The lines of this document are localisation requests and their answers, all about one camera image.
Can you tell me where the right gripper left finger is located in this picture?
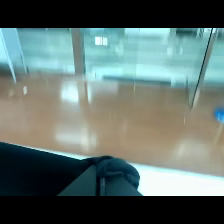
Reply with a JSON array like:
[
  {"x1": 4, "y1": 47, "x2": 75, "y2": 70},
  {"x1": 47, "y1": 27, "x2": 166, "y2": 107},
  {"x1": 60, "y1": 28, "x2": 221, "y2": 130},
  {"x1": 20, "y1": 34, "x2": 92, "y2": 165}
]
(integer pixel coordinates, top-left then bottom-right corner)
[{"x1": 57, "y1": 165, "x2": 99, "y2": 197}]

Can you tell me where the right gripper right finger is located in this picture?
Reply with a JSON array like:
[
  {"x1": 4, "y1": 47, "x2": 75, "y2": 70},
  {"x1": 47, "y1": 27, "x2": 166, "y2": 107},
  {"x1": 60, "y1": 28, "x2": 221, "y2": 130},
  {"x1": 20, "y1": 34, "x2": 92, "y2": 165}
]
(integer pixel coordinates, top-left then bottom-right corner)
[{"x1": 99, "y1": 176, "x2": 144, "y2": 197}]

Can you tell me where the black garment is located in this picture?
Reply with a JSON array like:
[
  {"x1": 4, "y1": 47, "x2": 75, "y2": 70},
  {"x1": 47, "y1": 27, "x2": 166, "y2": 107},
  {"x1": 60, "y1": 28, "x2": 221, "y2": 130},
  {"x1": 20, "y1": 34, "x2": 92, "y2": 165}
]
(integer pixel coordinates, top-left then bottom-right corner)
[{"x1": 0, "y1": 141, "x2": 141, "y2": 197}]

